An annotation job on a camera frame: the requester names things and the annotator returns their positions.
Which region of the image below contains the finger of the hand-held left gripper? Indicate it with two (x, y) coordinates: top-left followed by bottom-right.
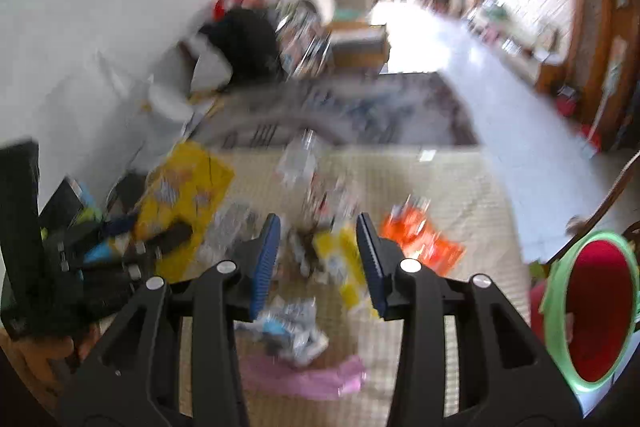
(60, 254), (168, 323)
(62, 214), (194, 260)

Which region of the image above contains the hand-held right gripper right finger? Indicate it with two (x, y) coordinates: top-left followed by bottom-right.
(355, 212), (583, 427)

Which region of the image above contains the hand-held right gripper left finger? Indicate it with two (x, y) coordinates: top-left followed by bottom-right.
(57, 213), (282, 427)

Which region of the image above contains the orange snack packet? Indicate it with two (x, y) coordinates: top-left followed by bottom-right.
(380, 202), (467, 279)

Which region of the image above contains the floral print paper cup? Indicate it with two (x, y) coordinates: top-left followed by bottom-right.
(302, 177), (363, 230)

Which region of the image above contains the large yellow snack packet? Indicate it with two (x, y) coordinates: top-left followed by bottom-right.
(132, 142), (236, 283)

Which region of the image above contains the red bin with green rim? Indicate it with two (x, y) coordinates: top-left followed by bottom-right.
(530, 231), (640, 400)

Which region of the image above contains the person's left hand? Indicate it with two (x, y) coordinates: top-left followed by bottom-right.
(0, 326), (103, 390)

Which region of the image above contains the small yellow packet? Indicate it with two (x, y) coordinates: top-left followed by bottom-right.
(314, 227), (381, 320)

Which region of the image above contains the dark brown wrapper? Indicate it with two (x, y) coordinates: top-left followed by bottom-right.
(287, 227), (326, 279)

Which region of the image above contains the clear plastic bag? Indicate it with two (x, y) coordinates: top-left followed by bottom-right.
(197, 202), (266, 268)

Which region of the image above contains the crumpled silver wrapper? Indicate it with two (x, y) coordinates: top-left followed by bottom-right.
(237, 297), (331, 368)

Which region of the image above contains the clear crumpled wrapper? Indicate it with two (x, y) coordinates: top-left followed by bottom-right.
(277, 129), (323, 188)

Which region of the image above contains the beige striped cloth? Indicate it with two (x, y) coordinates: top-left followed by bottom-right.
(90, 142), (533, 427)

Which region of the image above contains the pink plastic bag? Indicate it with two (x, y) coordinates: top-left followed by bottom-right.
(240, 353), (368, 403)

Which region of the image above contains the grey patterned blanket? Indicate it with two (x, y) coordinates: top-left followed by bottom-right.
(195, 72), (481, 151)

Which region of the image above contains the black clothes pile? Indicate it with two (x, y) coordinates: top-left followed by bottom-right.
(200, 9), (286, 85)

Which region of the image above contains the stack of leaning framed pictures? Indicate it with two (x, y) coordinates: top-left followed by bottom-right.
(277, 0), (333, 78)

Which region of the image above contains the wooden chair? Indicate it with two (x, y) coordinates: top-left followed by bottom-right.
(547, 152), (640, 265)

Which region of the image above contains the red cloth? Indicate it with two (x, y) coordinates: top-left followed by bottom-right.
(214, 0), (262, 20)

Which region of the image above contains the small red waste bin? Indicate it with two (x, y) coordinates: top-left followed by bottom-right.
(555, 87), (582, 116)

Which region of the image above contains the low television stand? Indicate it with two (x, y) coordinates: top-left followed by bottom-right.
(465, 0), (566, 92)

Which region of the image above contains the broom and dustpan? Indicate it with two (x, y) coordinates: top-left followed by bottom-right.
(580, 37), (628, 154)

